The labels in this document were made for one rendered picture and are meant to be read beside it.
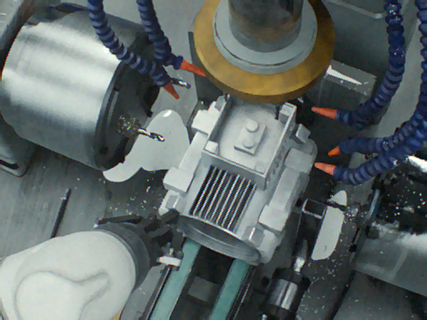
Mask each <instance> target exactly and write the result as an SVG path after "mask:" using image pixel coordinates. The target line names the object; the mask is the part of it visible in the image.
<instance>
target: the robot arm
mask: <svg viewBox="0 0 427 320"><path fill-rule="evenodd" d="M178 215H179V213H178V212H175V211H173V210H169V211H168V212H166V213H164V214H163V215H161V216H160V217H158V215H157V214H155V213H153V212H150V213H149V214H148V218H147V219H142V216H141V215H140V214H138V213H135V214H131V215H127V216H118V217H111V218H100V217H97V218H96V219H95V224H94V227H93V228H92V229H91V230H89V231H86V232H75V233H72V234H69V235H65V236H64V237H56V238H51V239H49V240H47V241H46V242H42V243H40V244H38V245H37V246H33V247H31V248H29V249H25V250H23V251H21V252H17V253H15V254H13V255H11V256H6V257H3V258H0V320H112V319H113V318H114V317H115V316H116V315H117V314H118V313H119V312H120V310H121V309H123V306H124V305H125V304H126V303H127V300H128V298H129V296H131V295H132V292H133V291H136V290H137V289H138V287H139V286H141V285H142V284H143V281H144V280H145V279H146V277H147V275H148V272H149V270H150V269H151V268H152V267H157V266H159V265H160V264H162V263H165V265H168V266H169V267H170V268H171V269H172V270H173V271H175V272H177V271H178V270H179V268H180V266H181V263H182V261H183V255H184V253H183V251H182V249H181V245H182V243H181V242H182V236H183V233H182V232H180V230H177V229H178V224H177V222H178ZM168 242H170V243H171V244H170V247H169V250H168V252H166V253H163V249H162V247H165V248H166V247H167V244H168Z"/></svg>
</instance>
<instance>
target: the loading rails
mask: <svg viewBox="0 0 427 320"><path fill-rule="evenodd" d="M306 198H310V197H306V196H305V195H303V197H299V198H298V199H297V201H296V203H295V205H294V210H293V211H292V213H291V215H293V216H295V217H297V218H300V215H301V212H302V208H303V205H304V201H305V199H306ZM181 243H182V245H181V249H182V251H183V253H184V255H183V261H182V263H181V266H180V268H179V270H178V271H177V272H175V271H173V270H172V269H171V268H170V267H169V266H168V265H165V266H164V268H163V270H161V271H160V276H159V277H158V282H157V283H156V285H155V287H154V289H153V293H152V294H151V297H150V299H149V300H148V304H147V306H146V308H145V309H144V310H143V313H141V312H136V314H135V317H134V318H133V320H179V319H180V318H181V315H182V312H183V310H184V308H185V306H186V304H187V302H188V300H189V299H190V300H193V301H195V302H197V303H199V304H202V305H204V306H207V307H209V308H212V309H213V310H212V311H211V313H210V315H209V316H208V320H241V316H242V314H243V312H244V309H245V308H246V305H247V304H248V301H249V299H250V297H251V294H252V293H253V290H254V291H255V292H257V293H262V294H264V295H266V293H267V291H268V290H269V286H270V285H271V282H272V280H273V279H272V276H273V273H272V272H267V271H265V270H263V267H264V264H265V263H262V262H261V263H260V264H259V265H258V266H254V265H249V264H247V263H246V262H245V261H244V260H241V259H236V258H235V259H234V262H233V264H232V267H231V268H230V269H229V273H228V275H227V277H226V278H225V282H224V285H223V286H222V285H219V284H217V283H216V282H210V281H209V280H206V279H205V278H203V277H200V276H199V274H200V273H201V271H202V268H203V266H204V262H205V261H206V259H207V256H208V254H209V252H210V250H211V248H209V247H205V246H204V245H202V244H200V243H198V242H195V241H194V240H193V239H192V238H190V237H185V236H182V242H181Z"/></svg>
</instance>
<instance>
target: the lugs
mask: <svg viewBox="0 0 427 320"><path fill-rule="evenodd" d="M224 103H225V100H224V96H219V98H218V100H217V102H216V103H215V104H214V108H215V109H217V110H218V111H219V112H220V111H221V109H222V107H223V105H224ZM309 135H310V131H309V130H308V129H306V128H305V127H304V125H303V124H295V129H294V130H293V131H292V136H291V139H293V140H294V141H295V142H296V143H306V142H307V140H308V137H309ZM187 204H188V201H186V200H185V199H184V198H182V197H180V196H179V195H170V196H169V198H168V201H167V202H166V205H165V207H166V208H167V209H168V210H173V211H175V212H176V213H180V214H183V211H184V209H185V208H186V206H187ZM264 236H265V234H264V233H262V232H260V230H258V229H257V228H256V227H250V226H247V227H246V228H245V230H244V234H243V235H242V237H241V239H242V240H243V241H244V242H246V243H248V244H249V245H250V246H254V247H260V244H261V242H262V241H263V240H264ZM244 261H245V262H246V263H247V264H249V265H254V266H258V265H259V264H260V262H258V261H249V260H244Z"/></svg>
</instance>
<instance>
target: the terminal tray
mask: <svg viewBox="0 0 427 320"><path fill-rule="evenodd" d="M274 108H275V106H274V105H272V104H260V103H252V102H245V101H243V100H240V99H238V98H236V97H233V96H231V95H229V94H228V101H227V102H225V103H224V105H223V107H222V109H221V111H220V113H219V115H218V116H217V118H216V120H215V122H214V124H213V127H212V129H211V131H210V133H209V135H208V137H207V139H206V140H205V142H204V144H203V146H202V148H201V150H200V152H201V157H202V161H203V166H204V167H205V168H209V166H210V165H212V167H213V169H214V168H215V166H216V167H217V169H218V170H219V171H220V169H221V168H222V169H223V170H224V172H225V173H226V172H227V170H228V172H229V174H230V175H231V174H232V173H234V176H235V177H238V175H239V176H240V179H244V178H245V181H246V182H249V180H251V182H252V184H253V186H254V184H255V183H257V188H258V189H260V190H261V191H264V190H265V189H266V190H268V189H269V182H272V181H273V175H275V174H276V168H277V167H278V166H279V161H281V160H282V156H283V153H285V150H286V147H287V146H288V142H289V140H290V139H291V136H292V131H293V130H294V129H295V114H296V108H297V107H295V106H294V105H292V104H290V103H287V102H286V103H285V104H284V105H283V106H281V107H279V120H278V121H277V120H276V119H274V118H275V117H276V116H275V115H274V112H276V110H275V109H274ZM284 108H289V112H284ZM210 144H213V145H214V149H213V150H211V149H209V147H208V146H209V145H210ZM259 164H263V165H264V168H263V169H259V168H258V165H259Z"/></svg>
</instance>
